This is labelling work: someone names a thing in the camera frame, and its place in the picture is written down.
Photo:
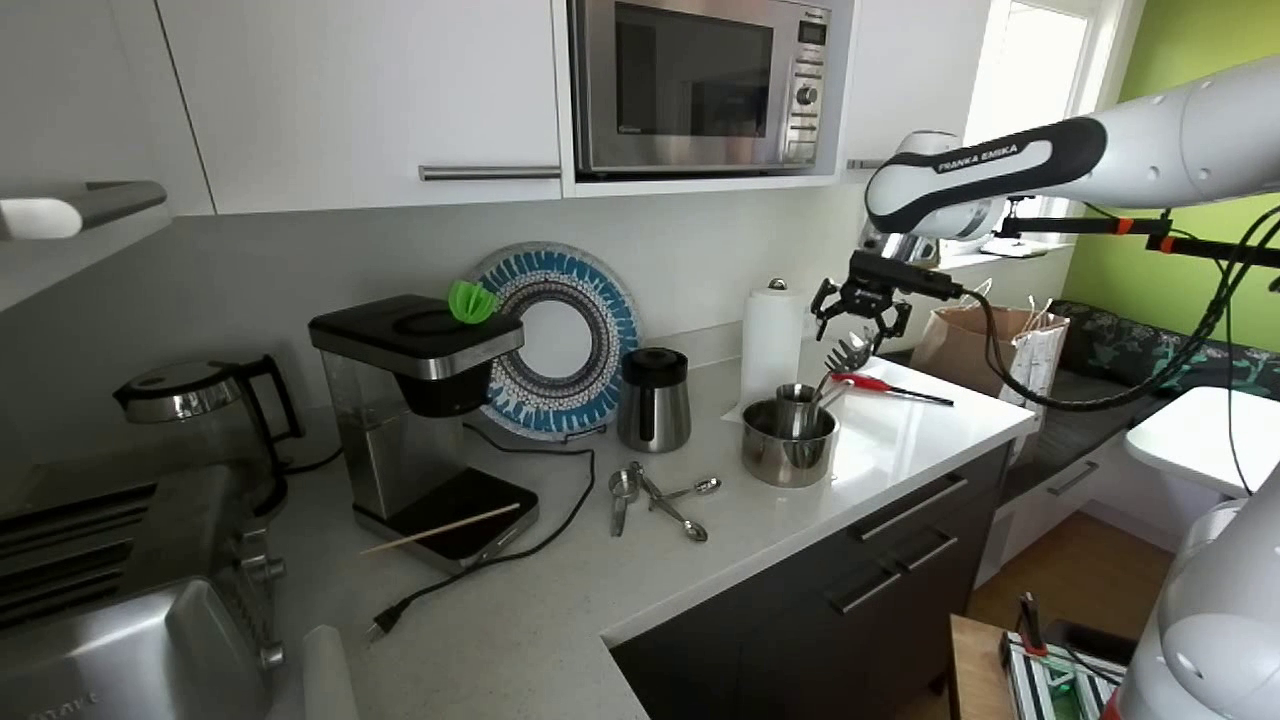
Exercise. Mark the steel paper towel holder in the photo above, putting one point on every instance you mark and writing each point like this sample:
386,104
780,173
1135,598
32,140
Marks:
779,285

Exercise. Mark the short steel spoon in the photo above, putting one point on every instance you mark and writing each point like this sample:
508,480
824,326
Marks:
618,500

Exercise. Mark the dish rack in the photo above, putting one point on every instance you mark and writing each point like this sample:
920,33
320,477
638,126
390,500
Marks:
82,547

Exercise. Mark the white oblong object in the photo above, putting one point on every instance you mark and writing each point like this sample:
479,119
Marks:
41,218

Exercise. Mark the stainless steel microwave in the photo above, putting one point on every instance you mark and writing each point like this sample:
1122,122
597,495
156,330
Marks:
693,87

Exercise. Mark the dark lower drawer unit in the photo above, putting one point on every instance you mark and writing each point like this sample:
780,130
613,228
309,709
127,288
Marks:
802,613

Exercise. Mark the small steel spoon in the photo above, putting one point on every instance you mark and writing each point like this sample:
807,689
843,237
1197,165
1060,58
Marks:
699,490

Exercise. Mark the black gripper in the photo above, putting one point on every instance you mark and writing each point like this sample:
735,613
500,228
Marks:
873,302

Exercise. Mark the white table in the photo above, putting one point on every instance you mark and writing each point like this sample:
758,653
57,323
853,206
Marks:
1203,432

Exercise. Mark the silver toaster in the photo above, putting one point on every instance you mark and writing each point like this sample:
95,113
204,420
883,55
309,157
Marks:
123,653

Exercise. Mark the stainless steel saucepan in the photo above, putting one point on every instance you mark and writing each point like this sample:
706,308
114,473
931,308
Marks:
786,460

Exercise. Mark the wooden side table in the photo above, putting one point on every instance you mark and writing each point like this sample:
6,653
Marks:
979,666

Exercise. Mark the steel electric kettle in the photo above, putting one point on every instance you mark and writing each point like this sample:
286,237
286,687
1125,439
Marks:
202,414

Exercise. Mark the dark patterned bench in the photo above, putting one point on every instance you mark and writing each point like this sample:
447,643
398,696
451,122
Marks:
1147,353

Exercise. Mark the thin wooden stick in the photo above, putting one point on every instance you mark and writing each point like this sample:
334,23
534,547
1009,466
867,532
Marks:
443,530

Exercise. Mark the tall stainless steel cup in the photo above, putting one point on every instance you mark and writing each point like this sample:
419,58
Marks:
799,409

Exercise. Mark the steel pasta server spoon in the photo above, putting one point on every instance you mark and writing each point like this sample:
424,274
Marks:
844,353

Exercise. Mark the white paper towel roll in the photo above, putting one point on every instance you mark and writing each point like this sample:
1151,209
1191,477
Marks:
768,340

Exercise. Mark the green tag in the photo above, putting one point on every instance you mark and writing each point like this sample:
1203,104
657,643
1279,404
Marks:
470,302

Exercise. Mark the steel carafe with black lid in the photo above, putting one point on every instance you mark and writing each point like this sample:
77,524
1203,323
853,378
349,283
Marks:
654,404

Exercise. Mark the long steel utensil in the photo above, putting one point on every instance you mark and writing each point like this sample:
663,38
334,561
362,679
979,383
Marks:
671,507

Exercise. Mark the black rod with red clamp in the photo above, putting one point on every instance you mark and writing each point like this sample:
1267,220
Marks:
1135,228

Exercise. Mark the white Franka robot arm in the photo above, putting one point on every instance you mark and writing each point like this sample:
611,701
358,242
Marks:
1174,133

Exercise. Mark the white upper cabinet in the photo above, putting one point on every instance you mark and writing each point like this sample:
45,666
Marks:
362,94

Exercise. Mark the white tray with tools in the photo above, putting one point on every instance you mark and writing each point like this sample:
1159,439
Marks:
1065,674

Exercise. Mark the white wall shelf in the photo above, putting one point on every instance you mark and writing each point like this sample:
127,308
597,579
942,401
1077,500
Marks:
82,255

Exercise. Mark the blue patterned round plate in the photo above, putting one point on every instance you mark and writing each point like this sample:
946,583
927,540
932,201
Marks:
593,334

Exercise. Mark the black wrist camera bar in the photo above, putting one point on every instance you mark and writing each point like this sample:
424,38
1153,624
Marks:
912,278

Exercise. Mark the black and steel coffee maker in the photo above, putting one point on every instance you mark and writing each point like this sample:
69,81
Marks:
403,401

